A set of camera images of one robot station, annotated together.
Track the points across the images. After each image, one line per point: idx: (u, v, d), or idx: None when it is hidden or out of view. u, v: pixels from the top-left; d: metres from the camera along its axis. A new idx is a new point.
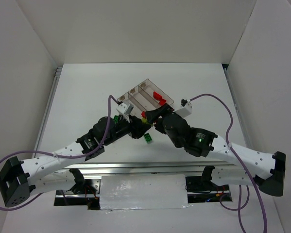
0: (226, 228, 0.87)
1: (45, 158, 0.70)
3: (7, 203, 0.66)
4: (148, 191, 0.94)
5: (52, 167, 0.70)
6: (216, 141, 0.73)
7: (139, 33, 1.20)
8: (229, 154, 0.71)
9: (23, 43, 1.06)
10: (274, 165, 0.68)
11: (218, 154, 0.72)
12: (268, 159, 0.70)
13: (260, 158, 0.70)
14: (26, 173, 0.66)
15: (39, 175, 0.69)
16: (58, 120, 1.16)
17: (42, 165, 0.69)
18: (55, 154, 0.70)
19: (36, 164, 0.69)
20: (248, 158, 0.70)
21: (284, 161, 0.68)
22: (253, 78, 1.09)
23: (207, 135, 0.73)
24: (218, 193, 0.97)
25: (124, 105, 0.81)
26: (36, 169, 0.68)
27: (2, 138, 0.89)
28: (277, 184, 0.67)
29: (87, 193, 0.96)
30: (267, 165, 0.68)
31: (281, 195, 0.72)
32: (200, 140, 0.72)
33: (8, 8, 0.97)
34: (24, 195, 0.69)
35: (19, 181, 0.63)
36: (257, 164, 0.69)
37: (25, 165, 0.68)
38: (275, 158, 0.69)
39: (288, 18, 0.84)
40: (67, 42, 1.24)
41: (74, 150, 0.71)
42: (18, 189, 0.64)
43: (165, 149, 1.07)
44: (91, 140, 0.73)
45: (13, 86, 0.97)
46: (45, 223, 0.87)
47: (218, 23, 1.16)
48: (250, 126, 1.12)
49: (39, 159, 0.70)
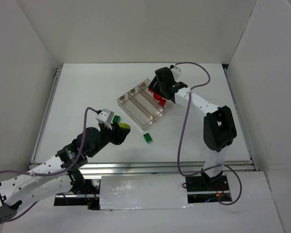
0: (226, 229, 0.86)
1: (23, 177, 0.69)
3: None
4: (148, 191, 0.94)
5: (30, 186, 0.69)
6: (183, 88, 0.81)
7: (138, 33, 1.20)
8: (185, 97, 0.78)
9: (24, 45, 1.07)
10: (214, 111, 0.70)
11: (179, 97, 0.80)
12: (213, 107, 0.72)
13: (207, 105, 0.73)
14: (3, 195, 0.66)
15: (20, 195, 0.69)
16: (58, 120, 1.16)
17: (20, 186, 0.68)
18: (32, 173, 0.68)
19: (13, 185, 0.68)
20: (196, 103, 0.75)
21: (226, 111, 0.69)
22: (252, 78, 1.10)
23: (181, 85, 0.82)
24: (218, 193, 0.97)
25: (104, 112, 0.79)
26: (13, 191, 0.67)
27: (2, 139, 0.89)
28: (207, 125, 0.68)
29: (87, 193, 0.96)
30: (208, 109, 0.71)
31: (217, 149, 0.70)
32: (173, 86, 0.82)
33: (8, 9, 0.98)
34: (9, 214, 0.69)
35: None
36: (201, 108, 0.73)
37: (3, 187, 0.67)
38: (219, 109, 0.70)
39: (288, 18, 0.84)
40: (67, 42, 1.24)
41: (52, 165, 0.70)
42: None
43: (165, 149, 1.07)
44: (72, 151, 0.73)
45: (13, 86, 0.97)
46: (45, 224, 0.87)
47: (218, 23, 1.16)
48: (250, 126, 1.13)
49: (17, 179, 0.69)
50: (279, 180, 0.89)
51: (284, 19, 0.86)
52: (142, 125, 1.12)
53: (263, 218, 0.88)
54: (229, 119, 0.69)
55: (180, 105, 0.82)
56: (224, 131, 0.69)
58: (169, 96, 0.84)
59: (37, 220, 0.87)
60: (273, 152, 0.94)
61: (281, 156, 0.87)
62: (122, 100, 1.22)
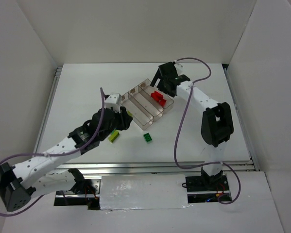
0: (226, 229, 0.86)
1: (37, 159, 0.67)
3: (8, 207, 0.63)
4: (148, 191, 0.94)
5: (45, 168, 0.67)
6: (186, 82, 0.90)
7: (139, 33, 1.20)
8: (187, 91, 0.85)
9: (23, 45, 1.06)
10: (213, 107, 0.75)
11: (181, 90, 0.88)
12: (212, 103, 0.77)
13: (207, 100, 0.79)
14: (19, 177, 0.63)
15: (35, 176, 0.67)
16: (59, 120, 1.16)
17: (35, 167, 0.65)
18: (46, 153, 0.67)
19: (28, 167, 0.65)
20: (197, 98, 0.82)
21: (225, 108, 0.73)
22: (252, 78, 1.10)
23: (183, 77, 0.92)
24: (218, 193, 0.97)
25: (114, 95, 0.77)
26: (29, 172, 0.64)
27: (3, 139, 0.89)
28: (204, 119, 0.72)
29: (87, 193, 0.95)
30: (207, 105, 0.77)
31: (214, 143, 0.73)
32: (176, 78, 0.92)
33: (8, 8, 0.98)
34: (25, 199, 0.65)
35: (12, 187, 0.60)
36: (201, 102, 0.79)
37: (18, 169, 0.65)
38: (218, 105, 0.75)
39: (288, 18, 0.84)
40: (67, 42, 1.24)
41: (66, 146, 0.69)
42: (13, 195, 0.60)
43: (165, 149, 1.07)
44: (84, 133, 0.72)
45: (13, 86, 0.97)
46: (45, 223, 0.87)
47: (218, 23, 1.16)
48: (250, 126, 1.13)
49: (31, 161, 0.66)
50: (279, 179, 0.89)
51: (284, 19, 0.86)
52: (142, 125, 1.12)
53: (263, 218, 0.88)
54: (226, 115, 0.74)
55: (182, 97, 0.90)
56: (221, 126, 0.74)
58: (170, 88, 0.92)
59: (37, 220, 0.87)
60: (272, 152, 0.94)
61: (281, 156, 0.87)
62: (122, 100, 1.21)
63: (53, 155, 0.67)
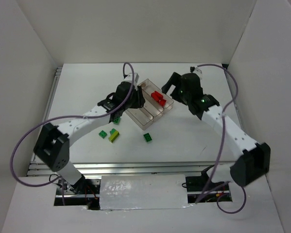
0: (226, 229, 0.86)
1: (77, 120, 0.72)
3: (52, 166, 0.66)
4: (148, 191, 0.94)
5: (84, 128, 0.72)
6: (215, 108, 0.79)
7: (139, 33, 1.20)
8: (218, 121, 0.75)
9: (23, 45, 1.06)
10: (251, 148, 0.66)
11: (210, 117, 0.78)
12: (249, 141, 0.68)
13: (242, 137, 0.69)
14: (65, 133, 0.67)
15: (75, 136, 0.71)
16: (59, 120, 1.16)
17: (77, 126, 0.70)
18: (84, 115, 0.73)
19: (70, 126, 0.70)
20: (232, 132, 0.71)
21: (265, 151, 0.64)
22: (252, 78, 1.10)
23: (212, 100, 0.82)
24: (218, 193, 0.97)
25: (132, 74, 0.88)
26: (72, 130, 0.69)
27: (3, 138, 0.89)
28: (241, 162, 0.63)
29: (87, 193, 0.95)
30: (243, 145, 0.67)
31: (245, 184, 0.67)
32: (203, 101, 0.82)
33: (8, 8, 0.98)
34: (65, 159, 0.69)
35: (61, 140, 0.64)
36: (236, 140, 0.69)
37: (60, 128, 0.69)
38: (256, 145, 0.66)
39: (288, 18, 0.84)
40: (67, 42, 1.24)
41: (98, 110, 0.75)
42: (62, 148, 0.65)
43: (165, 149, 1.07)
44: (111, 102, 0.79)
45: (13, 86, 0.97)
46: (44, 223, 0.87)
47: (218, 23, 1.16)
48: (250, 126, 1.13)
49: (72, 122, 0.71)
50: (279, 180, 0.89)
51: (284, 19, 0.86)
52: (142, 125, 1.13)
53: (263, 218, 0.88)
54: (265, 158, 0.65)
55: (209, 124, 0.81)
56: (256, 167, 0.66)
58: (195, 111, 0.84)
59: (36, 220, 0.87)
60: (272, 152, 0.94)
61: (281, 156, 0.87)
62: None
63: (91, 117, 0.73)
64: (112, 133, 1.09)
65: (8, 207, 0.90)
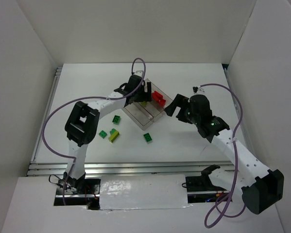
0: (226, 229, 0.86)
1: (101, 101, 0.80)
3: (85, 138, 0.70)
4: (148, 191, 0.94)
5: (107, 108, 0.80)
6: (225, 131, 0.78)
7: (139, 33, 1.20)
8: (229, 146, 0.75)
9: (23, 45, 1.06)
10: (263, 176, 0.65)
11: (220, 141, 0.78)
12: (261, 168, 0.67)
13: (254, 163, 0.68)
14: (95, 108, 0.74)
15: (100, 113, 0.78)
16: (59, 120, 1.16)
17: (103, 105, 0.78)
18: (107, 96, 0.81)
19: (97, 104, 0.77)
20: (243, 158, 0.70)
21: (278, 178, 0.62)
22: (252, 79, 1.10)
23: (221, 123, 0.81)
24: (218, 193, 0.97)
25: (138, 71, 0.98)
26: (99, 107, 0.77)
27: (3, 139, 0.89)
28: (254, 190, 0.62)
29: (87, 193, 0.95)
30: (255, 172, 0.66)
31: (257, 212, 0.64)
32: (212, 124, 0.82)
33: (8, 8, 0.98)
34: (93, 134, 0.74)
35: (94, 112, 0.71)
36: (248, 166, 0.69)
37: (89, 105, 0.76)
38: (269, 173, 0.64)
39: (288, 18, 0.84)
40: (67, 42, 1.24)
41: (117, 93, 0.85)
42: (94, 121, 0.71)
43: (165, 149, 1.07)
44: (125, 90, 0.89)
45: (13, 86, 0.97)
46: (44, 223, 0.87)
47: (218, 23, 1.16)
48: (250, 126, 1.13)
49: (97, 101, 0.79)
50: None
51: (284, 19, 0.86)
52: (142, 125, 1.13)
53: (263, 218, 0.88)
54: (278, 186, 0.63)
55: (219, 148, 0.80)
56: (270, 193, 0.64)
58: (205, 134, 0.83)
59: (36, 219, 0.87)
60: (272, 152, 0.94)
61: (281, 155, 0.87)
62: None
63: (112, 98, 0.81)
64: (112, 133, 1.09)
65: (8, 207, 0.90)
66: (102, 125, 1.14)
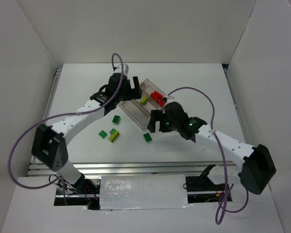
0: (226, 229, 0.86)
1: (70, 118, 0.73)
3: (52, 165, 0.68)
4: (148, 191, 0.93)
5: (78, 124, 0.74)
6: (203, 127, 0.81)
7: (139, 33, 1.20)
8: (211, 139, 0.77)
9: (23, 45, 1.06)
10: (250, 154, 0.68)
11: (202, 138, 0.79)
12: (246, 147, 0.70)
13: (238, 145, 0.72)
14: (60, 132, 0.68)
15: (70, 134, 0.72)
16: (59, 119, 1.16)
17: (72, 124, 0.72)
18: (77, 112, 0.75)
19: (64, 124, 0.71)
20: (227, 144, 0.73)
21: (263, 152, 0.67)
22: (252, 79, 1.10)
23: (198, 122, 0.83)
24: (218, 193, 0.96)
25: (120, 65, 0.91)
26: (67, 128, 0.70)
27: (3, 139, 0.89)
28: (248, 171, 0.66)
29: (87, 193, 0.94)
30: (243, 153, 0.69)
31: (260, 191, 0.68)
32: (191, 124, 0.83)
33: (8, 8, 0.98)
34: (64, 157, 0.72)
35: (57, 140, 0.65)
36: (233, 150, 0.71)
37: (55, 126, 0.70)
38: (254, 149, 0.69)
39: (288, 18, 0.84)
40: (67, 42, 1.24)
41: (91, 105, 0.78)
42: (59, 148, 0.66)
43: (165, 149, 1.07)
44: (103, 95, 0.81)
45: (13, 86, 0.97)
46: (45, 223, 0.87)
47: (218, 22, 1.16)
48: (250, 126, 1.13)
49: (65, 120, 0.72)
50: (279, 180, 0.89)
51: (284, 19, 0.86)
52: (142, 125, 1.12)
53: (263, 218, 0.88)
54: (266, 158, 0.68)
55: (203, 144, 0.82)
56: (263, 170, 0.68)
58: (188, 136, 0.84)
59: (36, 220, 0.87)
60: (272, 152, 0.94)
61: (281, 155, 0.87)
62: None
63: (84, 112, 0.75)
64: (112, 133, 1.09)
65: (8, 207, 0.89)
66: (102, 125, 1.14)
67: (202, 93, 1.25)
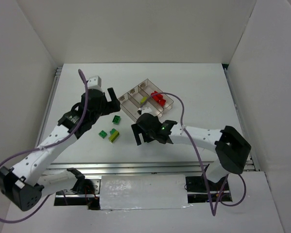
0: (226, 229, 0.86)
1: (34, 155, 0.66)
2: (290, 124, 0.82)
3: (23, 208, 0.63)
4: (148, 191, 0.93)
5: (45, 160, 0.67)
6: (175, 126, 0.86)
7: (140, 33, 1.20)
8: (183, 135, 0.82)
9: (23, 45, 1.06)
10: (220, 138, 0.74)
11: (177, 136, 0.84)
12: (214, 133, 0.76)
13: (208, 133, 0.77)
14: (21, 176, 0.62)
15: (37, 173, 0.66)
16: (58, 119, 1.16)
17: (35, 162, 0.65)
18: (41, 146, 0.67)
19: (27, 164, 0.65)
20: (197, 135, 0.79)
21: (230, 132, 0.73)
22: (252, 79, 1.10)
23: (169, 123, 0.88)
24: (218, 193, 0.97)
25: (94, 77, 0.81)
26: (29, 169, 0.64)
27: (3, 139, 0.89)
28: (223, 154, 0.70)
29: (87, 193, 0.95)
30: (213, 139, 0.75)
31: (241, 172, 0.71)
32: (163, 128, 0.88)
33: (8, 8, 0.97)
34: (36, 196, 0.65)
35: (17, 187, 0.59)
36: (205, 139, 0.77)
37: (17, 169, 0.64)
38: (223, 132, 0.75)
39: (288, 18, 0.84)
40: (67, 42, 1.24)
41: (58, 134, 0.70)
42: (23, 194, 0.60)
43: (165, 149, 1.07)
44: (73, 116, 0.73)
45: (12, 86, 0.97)
46: (45, 223, 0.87)
47: (218, 22, 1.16)
48: (250, 126, 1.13)
49: (28, 158, 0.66)
50: (279, 180, 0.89)
51: (285, 19, 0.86)
52: None
53: (262, 218, 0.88)
54: (236, 137, 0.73)
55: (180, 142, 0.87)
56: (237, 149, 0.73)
58: (164, 140, 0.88)
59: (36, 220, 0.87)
60: (272, 152, 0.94)
61: (281, 156, 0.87)
62: (122, 100, 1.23)
63: (48, 146, 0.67)
64: (112, 133, 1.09)
65: (9, 207, 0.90)
66: (102, 125, 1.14)
67: (202, 93, 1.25)
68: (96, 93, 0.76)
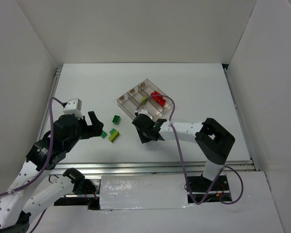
0: (226, 229, 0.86)
1: (6, 198, 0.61)
2: (290, 124, 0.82)
3: None
4: (148, 191, 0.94)
5: (20, 201, 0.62)
6: (164, 123, 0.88)
7: (139, 33, 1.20)
8: (170, 130, 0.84)
9: (23, 45, 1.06)
10: (201, 129, 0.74)
11: (166, 132, 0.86)
12: (196, 125, 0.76)
13: (191, 126, 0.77)
14: None
15: (14, 214, 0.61)
16: None
17: (8, 207, 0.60)
18: (9, 190, 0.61)
19: (0, 209, 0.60)
20: (181, 129, 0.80)
21: (210, 123, 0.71)
22: (252, 79, 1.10)
23: (160, 121, 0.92)
24: (218, 193, 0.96)
25: (74, 100, 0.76)
26: (3, 215, 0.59)
27: (2, 139, 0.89)
28: (203, 145, 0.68)
29: (87, 193, 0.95)
30: (194, 130, 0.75)
31: (224, 161, 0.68)
32: (154, 126, 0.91)
33: (8, 8, 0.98)
34: (22, 228, 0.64)
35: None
36: (188, 131, 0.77)
37: None
38: (203, 124, 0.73)
39: (288, 18, 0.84)
40: (67, 42, 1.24)
41: (27, 173, 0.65)
42: None
43: (165, 149, 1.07)
44: (41, 147, 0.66)
45: (13, 86, 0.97)
46: (45, 223, 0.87)
47: (218, 23, 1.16)
48: (250, 126, 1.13)
49: (1, 202, 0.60)
50: (279, 180, 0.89)
51: (284, 19, 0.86)
52: None
53: (263, 218, 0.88)
54: (216, 127, 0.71)
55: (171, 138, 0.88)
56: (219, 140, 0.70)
58: (156, 137, 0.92)
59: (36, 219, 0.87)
60: (272, 152, 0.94)
61: (281, 156, 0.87)
62: (121, 100, 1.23)
63: (18, 189, 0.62)
64: (112, 132, 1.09)
65: None
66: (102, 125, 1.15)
67: (202, 93, 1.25)
68: (69, 121, 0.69)
